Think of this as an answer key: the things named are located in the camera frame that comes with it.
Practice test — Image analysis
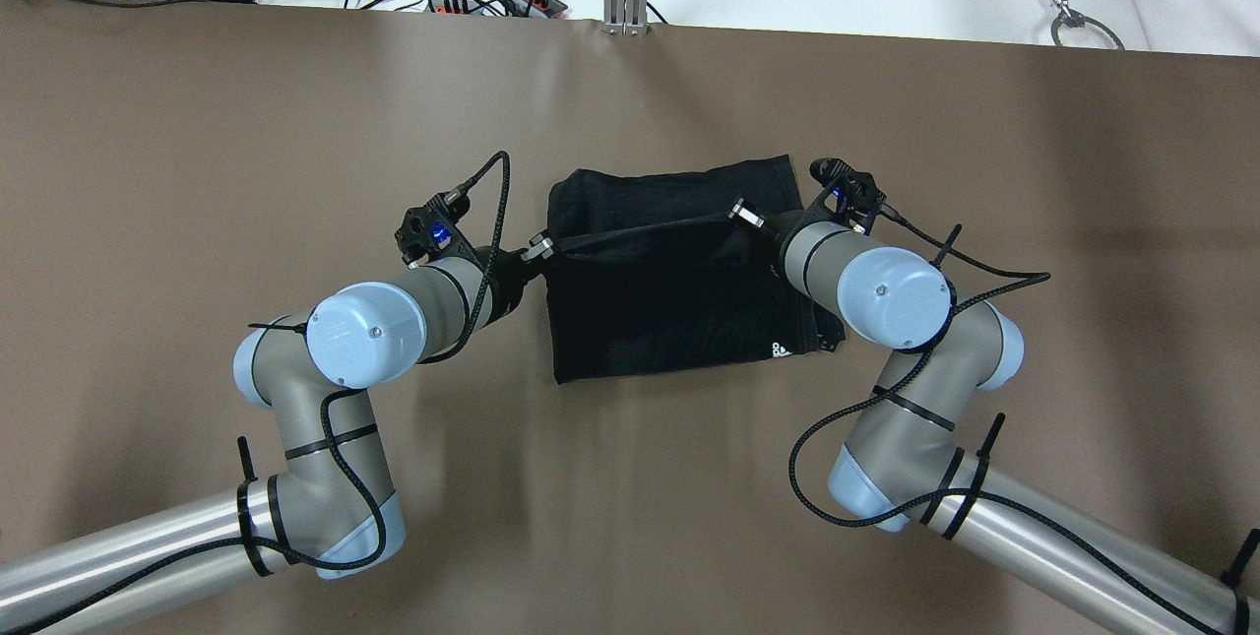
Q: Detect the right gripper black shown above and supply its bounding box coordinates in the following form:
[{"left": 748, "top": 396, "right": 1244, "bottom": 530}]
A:
[{"left": 728, "top": 203, "right": 816, "bottom": 267}]

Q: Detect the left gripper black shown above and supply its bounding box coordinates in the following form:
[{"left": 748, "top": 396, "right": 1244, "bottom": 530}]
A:
[{"left": 480, "top": 234, "right": 554, "bottom": 321}]

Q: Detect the black t-shirt with logo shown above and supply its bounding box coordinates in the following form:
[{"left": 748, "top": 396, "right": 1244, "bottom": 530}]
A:
[{"left": 543, "top": 156, "right": 845, "bottom": 384}]

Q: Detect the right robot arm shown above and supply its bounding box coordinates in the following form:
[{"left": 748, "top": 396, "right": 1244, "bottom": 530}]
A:
[{"left": 730, "top": 199, "right": 1257, "bottom": 634}]

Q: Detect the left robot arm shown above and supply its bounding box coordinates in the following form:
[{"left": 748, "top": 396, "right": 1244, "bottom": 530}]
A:
[{"left": 3, "top": 236, "right": 552, "bottom": 634}]

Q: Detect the black orange usb hub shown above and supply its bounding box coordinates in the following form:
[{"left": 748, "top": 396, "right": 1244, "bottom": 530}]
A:
[{"left": 509, "top": 0, "right": 570, "bottom": 20}]

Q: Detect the metal reacher tool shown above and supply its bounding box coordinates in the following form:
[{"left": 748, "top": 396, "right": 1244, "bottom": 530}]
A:
[{"left": 1048, "top": 0, "right": 1128, "bottom": 50}]

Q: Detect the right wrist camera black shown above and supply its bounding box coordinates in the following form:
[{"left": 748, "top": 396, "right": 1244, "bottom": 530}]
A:
[{"left": 809, "top": 157, "right": 887, "bottom": 236}]

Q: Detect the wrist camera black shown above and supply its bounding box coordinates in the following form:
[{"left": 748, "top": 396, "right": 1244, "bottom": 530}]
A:
[
  {"left": 809, "top": 157, "right": 887, "bottom": 236},
  {"left": 394, "top": 192, "right": 475, "bottom": 268}
]

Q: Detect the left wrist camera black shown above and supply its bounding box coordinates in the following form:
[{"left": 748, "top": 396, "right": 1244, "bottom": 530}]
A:
[{"left": 394, "top": 192, "right": 475, "bottom": 268}]

